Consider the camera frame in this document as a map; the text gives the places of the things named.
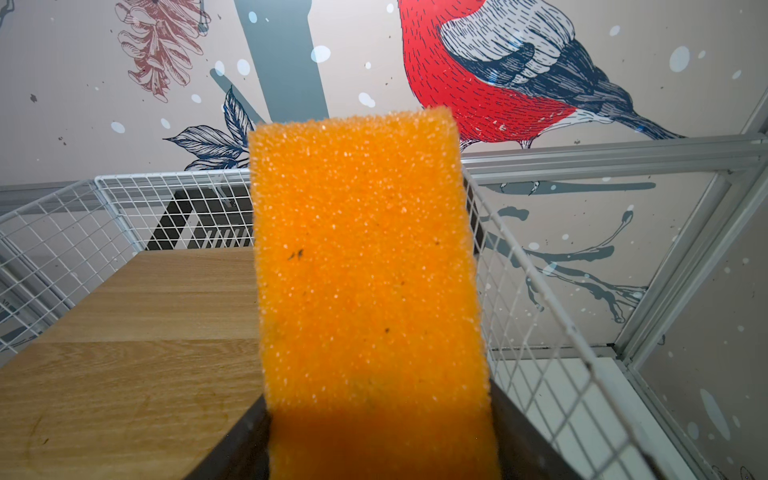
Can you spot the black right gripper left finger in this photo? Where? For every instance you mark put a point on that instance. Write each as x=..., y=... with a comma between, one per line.
x=243, y=452

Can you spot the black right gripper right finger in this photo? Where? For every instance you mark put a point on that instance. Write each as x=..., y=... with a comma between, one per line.
x=522, y=451

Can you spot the orange sponge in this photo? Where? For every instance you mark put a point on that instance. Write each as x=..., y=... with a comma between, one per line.
x=370, y=325

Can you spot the top wooden shelf board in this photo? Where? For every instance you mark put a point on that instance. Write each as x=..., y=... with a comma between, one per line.
x=142, y=378

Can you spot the black box behind shelf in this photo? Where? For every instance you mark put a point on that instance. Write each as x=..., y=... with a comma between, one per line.
x=205, y=218

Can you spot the white wire three-tier shelf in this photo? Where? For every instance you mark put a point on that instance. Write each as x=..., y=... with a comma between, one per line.
x=60, y=248

